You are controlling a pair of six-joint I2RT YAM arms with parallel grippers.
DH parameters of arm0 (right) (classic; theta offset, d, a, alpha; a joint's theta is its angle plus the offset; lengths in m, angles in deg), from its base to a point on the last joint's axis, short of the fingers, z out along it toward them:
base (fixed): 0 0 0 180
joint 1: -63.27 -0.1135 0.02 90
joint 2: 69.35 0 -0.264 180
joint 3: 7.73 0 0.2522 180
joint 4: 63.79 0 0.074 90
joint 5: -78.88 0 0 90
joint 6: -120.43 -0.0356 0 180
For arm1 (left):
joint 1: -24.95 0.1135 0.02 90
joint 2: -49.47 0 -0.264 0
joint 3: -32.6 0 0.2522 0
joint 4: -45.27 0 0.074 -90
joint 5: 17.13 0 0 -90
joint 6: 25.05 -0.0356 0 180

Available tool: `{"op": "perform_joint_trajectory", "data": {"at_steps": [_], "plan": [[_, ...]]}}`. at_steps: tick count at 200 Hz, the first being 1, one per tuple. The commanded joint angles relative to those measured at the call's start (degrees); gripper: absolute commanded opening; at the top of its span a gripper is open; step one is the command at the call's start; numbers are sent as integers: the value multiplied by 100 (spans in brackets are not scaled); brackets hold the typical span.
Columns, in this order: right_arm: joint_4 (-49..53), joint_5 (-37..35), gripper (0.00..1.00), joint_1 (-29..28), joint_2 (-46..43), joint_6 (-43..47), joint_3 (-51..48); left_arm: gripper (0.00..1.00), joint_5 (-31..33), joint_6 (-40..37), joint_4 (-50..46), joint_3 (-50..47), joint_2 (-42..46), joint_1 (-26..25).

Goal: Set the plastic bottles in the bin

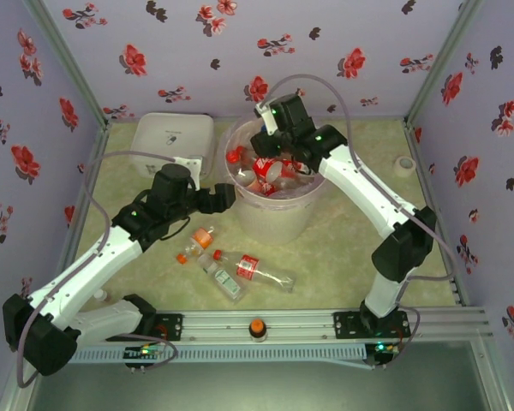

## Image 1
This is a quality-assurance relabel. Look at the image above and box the cola bottle with red cap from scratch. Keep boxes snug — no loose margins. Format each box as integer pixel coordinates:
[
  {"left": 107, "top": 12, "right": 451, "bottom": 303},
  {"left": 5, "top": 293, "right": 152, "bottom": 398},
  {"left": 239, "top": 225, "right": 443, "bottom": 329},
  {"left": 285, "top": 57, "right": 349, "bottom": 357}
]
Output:
[{"left": 253, "top": 156, "right": 280, "bottom": 180}]

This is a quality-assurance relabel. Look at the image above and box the clear bottle with red cap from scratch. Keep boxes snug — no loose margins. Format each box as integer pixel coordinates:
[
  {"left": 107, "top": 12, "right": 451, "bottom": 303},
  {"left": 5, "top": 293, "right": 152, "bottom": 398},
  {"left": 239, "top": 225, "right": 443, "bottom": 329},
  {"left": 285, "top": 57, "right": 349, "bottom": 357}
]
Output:
[{"left": 225, "top": 145, "right": 248, "bottom": 166}]

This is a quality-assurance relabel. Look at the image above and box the clear bottle with orange cap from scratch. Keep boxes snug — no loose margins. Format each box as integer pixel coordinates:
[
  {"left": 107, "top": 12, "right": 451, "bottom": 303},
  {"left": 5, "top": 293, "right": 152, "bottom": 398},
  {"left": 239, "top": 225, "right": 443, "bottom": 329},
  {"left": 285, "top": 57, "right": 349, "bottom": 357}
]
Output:
[{"left": 176, "top": 226, "right": 218, "bottom": 265}]

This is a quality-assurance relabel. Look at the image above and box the white plastic waste bin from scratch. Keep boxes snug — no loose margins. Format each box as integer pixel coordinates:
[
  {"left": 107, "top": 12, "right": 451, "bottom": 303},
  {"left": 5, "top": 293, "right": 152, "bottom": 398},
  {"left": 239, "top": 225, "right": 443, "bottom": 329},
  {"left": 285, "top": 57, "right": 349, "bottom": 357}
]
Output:
[{"left": 224, "top": 116, "right": 327, "bottom": 246}]

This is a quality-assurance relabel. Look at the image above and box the clear bottle with green label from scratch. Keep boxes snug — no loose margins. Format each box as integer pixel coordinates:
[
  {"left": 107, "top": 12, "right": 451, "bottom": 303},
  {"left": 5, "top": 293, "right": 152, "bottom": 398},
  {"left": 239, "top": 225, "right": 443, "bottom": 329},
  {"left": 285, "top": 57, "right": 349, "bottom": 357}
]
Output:
[{"left": 196, "top": 252, "right": 249, "bottom": 304}]

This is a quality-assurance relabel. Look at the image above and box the white lidded box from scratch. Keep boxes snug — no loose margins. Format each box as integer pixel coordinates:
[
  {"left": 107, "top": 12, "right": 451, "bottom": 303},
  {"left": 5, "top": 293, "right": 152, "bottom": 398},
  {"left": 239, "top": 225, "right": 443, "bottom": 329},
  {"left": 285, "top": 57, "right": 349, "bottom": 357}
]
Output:
[{"left": 128, "top": 111, "right": 216, "bottom": 179}]

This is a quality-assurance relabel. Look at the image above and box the orange-capped white bottle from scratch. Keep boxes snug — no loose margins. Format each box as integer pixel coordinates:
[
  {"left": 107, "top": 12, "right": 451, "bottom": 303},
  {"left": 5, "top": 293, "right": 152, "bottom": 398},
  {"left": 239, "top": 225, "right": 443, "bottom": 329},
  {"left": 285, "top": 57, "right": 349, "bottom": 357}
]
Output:
[{"left": 247, "top": 317, "right": 269, "bottom": 343}]

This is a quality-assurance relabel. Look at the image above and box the left controller circuit board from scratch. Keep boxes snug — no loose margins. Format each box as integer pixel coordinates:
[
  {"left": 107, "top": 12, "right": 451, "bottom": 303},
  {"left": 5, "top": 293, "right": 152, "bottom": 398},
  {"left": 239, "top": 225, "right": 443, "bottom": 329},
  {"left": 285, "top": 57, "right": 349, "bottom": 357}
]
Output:
[{"left": 123, "top": 343, "right": 166, "bottom": 366}]

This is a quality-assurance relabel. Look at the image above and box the controller circuit board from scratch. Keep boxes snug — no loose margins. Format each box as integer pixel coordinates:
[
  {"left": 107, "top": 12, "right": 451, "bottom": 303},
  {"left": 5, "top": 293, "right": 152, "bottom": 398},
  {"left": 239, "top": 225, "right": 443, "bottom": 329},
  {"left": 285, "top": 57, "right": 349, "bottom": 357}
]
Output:
[
  {"left": 123, "top": 343, "right": 166, "bottom": 366},
  {"left": 366, "top": 340, "right": 402, "bottom": 368}
]

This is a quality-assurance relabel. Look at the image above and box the right controller circuit board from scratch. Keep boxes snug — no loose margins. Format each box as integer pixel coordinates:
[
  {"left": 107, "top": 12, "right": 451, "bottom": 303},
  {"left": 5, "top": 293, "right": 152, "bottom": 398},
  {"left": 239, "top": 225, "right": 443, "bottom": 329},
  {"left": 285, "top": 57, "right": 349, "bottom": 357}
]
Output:
[{"left": 366, "top": 340, "right": 402, "bottom": 368}]

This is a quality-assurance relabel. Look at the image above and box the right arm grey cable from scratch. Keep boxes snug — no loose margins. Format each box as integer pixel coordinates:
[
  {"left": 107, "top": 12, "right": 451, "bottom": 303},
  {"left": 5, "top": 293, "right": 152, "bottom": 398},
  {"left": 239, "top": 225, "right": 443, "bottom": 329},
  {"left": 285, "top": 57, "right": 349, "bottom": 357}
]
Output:
[{"left": 256, "top": 73, "right": 457, "bottom": 309}]

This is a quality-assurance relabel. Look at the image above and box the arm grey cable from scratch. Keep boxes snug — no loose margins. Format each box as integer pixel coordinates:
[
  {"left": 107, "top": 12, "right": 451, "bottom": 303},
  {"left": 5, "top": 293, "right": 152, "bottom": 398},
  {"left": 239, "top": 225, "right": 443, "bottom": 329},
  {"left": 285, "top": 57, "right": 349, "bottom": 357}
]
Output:
[
  {"left": 15, "top": 150, "right": 198, "bottom": 390},
  {"left": 256, "top": 73, "right": 457, "bottom": 309}
]

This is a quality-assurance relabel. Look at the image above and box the left arm grey cable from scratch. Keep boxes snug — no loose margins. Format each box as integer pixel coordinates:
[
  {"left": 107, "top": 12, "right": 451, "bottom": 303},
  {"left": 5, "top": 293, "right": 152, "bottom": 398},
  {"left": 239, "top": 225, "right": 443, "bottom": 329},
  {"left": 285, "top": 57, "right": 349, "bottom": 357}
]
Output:
[{"left": 15, "top": 150, "right": 198, "bottom": 390}]

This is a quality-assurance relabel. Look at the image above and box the left aluminium side rail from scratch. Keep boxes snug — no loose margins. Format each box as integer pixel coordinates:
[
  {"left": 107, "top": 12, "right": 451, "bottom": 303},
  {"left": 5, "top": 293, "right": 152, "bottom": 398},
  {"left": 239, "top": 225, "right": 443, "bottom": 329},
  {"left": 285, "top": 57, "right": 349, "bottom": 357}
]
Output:
[{"left": 0, "top": 122, "right": 112, "bottom": 411}]

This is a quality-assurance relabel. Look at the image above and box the aluminium side rail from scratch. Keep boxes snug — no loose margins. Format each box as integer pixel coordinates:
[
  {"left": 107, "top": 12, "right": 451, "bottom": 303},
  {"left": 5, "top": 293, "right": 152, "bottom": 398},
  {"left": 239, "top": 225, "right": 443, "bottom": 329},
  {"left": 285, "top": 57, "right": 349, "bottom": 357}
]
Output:
[
  {"left": 402, "top": 119, "right": 514, "bottom": 411},
  {"left": 0, "top": 122, "right": 112, "bottom": 411}
]

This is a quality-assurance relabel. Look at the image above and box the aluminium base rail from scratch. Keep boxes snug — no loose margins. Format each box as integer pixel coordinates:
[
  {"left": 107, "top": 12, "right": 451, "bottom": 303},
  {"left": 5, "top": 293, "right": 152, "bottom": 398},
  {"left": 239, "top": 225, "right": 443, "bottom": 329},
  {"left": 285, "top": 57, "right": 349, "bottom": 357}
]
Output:
[{"left": 85, "top": 307, "right": 492, "bottom": 344}]

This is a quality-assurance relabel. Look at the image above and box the right aluminium side rail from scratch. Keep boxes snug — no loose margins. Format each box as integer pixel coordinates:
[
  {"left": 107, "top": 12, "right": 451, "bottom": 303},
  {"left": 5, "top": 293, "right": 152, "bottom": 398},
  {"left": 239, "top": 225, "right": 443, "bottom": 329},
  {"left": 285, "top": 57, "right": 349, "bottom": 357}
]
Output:
[{"left": 402, "top": 119, "right": 514, "bottom": 411}]

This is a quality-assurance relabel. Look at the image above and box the left base cable loop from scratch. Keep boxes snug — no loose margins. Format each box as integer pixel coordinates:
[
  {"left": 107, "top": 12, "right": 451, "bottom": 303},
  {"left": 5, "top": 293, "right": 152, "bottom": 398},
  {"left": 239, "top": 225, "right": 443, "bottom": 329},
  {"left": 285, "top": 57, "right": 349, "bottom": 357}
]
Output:
[{"left": 132, "top": 332, "right": 180, "bottom": 373}]

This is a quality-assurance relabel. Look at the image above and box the base cable loop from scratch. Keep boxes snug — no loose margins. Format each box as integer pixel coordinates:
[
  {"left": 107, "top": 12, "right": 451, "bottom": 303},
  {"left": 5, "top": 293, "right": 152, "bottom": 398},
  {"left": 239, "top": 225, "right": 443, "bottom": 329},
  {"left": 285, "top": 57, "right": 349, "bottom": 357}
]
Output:
[
  {"left": 132, "top": 332, "right": 180, "bottom": 373},
  {"left": 380, "top": 306, "right": 421, "bottom": 369}
]

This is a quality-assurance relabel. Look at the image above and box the right aluminium corner post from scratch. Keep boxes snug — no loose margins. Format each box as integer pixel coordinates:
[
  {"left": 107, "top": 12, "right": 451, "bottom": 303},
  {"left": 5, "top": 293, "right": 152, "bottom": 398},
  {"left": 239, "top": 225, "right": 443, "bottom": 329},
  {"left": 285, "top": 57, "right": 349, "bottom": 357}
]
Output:
[{"left": 404, "top": 0, "right": 485, "bottom": 128}]

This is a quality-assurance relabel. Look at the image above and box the aluminium corner post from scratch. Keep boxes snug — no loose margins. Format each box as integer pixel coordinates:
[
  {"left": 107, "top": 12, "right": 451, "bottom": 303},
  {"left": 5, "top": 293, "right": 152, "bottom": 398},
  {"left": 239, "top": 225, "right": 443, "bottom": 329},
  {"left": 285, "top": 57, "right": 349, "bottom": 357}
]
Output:
[
  {"left": 23, "top": 0, "right": 111, "bottom": 128},
  {"left": 404, "top": 0, "right": 485, "bottom": 128}
]

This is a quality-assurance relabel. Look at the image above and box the white slotted cable duct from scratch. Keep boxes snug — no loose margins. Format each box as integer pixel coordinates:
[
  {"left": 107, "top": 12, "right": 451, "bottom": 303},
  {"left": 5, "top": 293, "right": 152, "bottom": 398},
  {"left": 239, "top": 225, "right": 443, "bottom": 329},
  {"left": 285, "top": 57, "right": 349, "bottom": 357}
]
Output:
[{"left": 70, "top": 345, "right": 368, "bottom": 364}]

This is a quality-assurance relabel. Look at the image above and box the left aluminium corner post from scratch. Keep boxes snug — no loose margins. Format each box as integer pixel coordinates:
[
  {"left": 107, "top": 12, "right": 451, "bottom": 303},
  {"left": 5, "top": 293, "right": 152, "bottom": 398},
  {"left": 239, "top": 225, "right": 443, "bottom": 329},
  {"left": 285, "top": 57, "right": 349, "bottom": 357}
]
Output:
[{"left": 23, "top": 0, "right": 111, "bottom": 128}]

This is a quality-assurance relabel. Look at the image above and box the right base cable loop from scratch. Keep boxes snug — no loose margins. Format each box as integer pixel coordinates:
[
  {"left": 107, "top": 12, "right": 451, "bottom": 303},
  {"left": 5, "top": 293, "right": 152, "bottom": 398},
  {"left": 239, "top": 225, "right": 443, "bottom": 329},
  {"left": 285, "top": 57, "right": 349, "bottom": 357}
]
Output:
[{"left": 380, "top": 306, "right": 421, "bottom": 369}]

